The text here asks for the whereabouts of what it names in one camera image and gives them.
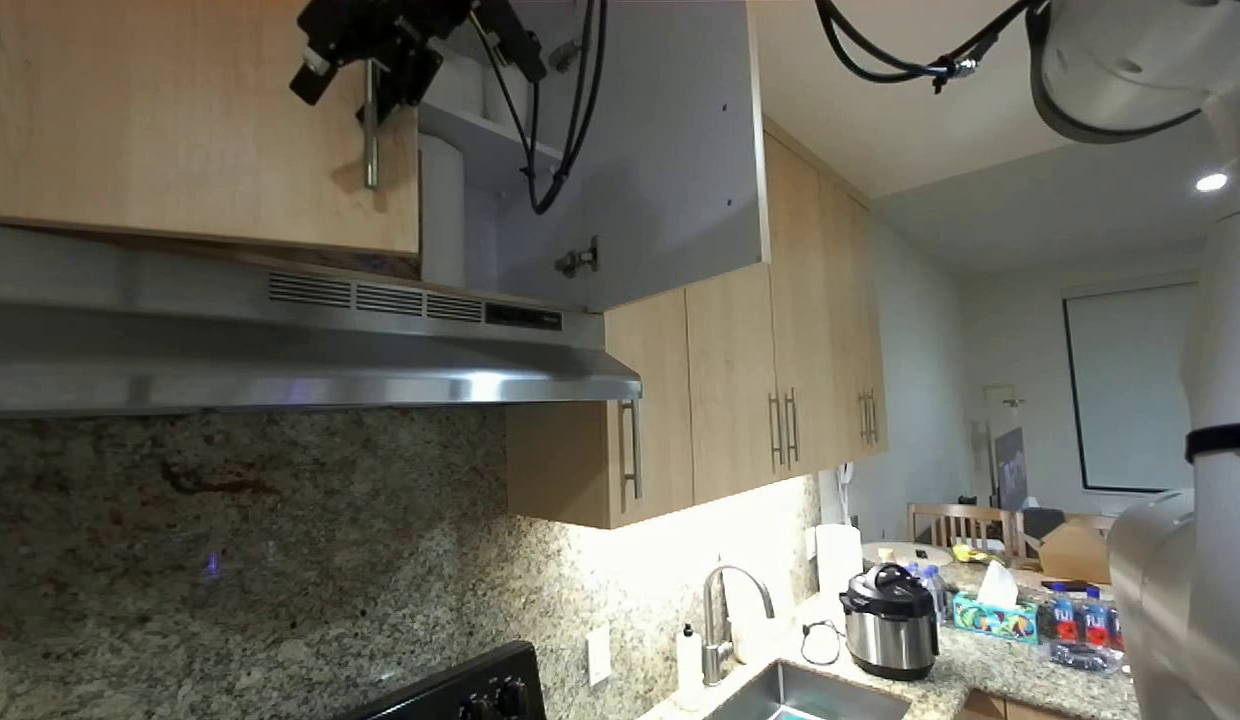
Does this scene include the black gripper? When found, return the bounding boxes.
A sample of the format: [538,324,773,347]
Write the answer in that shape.
[285,0,480,121]

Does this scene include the white cabinet shelf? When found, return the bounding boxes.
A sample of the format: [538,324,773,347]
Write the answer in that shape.
[417,98,568,184]

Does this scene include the white-lined wooden cabinet body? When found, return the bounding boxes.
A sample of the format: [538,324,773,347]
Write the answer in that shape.
[417,0,603,320]

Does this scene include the wooden cabinet door white inside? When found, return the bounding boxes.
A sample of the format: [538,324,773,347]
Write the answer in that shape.
[573,0,773,317]

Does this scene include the white paper towel roll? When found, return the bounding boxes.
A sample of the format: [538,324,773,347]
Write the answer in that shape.
[417,131,472,290]

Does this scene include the stainless steel range hood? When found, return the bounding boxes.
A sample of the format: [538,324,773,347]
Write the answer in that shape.
[0,214,647,421]

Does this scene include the black stove top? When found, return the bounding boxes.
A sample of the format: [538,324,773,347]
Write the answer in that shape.
[330,635,551,720]

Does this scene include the chrome kitchen faucet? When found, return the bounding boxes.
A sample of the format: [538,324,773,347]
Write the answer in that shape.
[697,559,782,686]

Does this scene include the white soap bottle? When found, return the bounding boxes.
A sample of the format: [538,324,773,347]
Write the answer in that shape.
[670,614,706,698]

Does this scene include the white roll on stand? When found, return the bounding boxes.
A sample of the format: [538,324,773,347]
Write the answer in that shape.
[806,461,868,609]

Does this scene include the wooden dining chair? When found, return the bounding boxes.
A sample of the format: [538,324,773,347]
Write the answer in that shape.
[907,498,1041,565]

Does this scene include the silver black pressure cooker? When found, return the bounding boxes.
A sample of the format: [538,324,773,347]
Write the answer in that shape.
[837,559,944,685]

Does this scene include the stainless steel sink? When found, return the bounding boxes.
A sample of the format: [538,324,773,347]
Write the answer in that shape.
[702,654,916,720]

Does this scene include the teal tissue box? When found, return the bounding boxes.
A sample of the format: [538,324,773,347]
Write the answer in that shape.
[948,554,1049,644]

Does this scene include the brown paper bag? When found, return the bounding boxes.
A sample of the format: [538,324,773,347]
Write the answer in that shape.
[1034,517,1117,592]

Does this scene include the plastic water bottle red label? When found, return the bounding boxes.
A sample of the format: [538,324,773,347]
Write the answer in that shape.
[1044,585,1079,673]
[1075,585,1117,675]

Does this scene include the wooden single-handle wall cabinet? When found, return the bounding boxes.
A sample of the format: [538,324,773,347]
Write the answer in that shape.
[501,284,698,530]

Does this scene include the wooden two-door wall cabinet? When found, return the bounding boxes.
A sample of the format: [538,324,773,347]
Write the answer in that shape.
[680,123,837,507]

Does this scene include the narrow wooden wall cabinet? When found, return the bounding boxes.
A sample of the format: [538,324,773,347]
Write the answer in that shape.
[819,172,894,470]

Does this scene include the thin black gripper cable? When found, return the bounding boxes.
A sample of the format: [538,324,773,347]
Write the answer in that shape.
[465,0,1050,220]

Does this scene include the white wall outlet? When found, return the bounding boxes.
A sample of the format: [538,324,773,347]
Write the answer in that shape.
[583,624,614,691]

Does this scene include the black velcro strap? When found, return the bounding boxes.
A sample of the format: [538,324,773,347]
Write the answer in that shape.
[1182,414,1240,468]

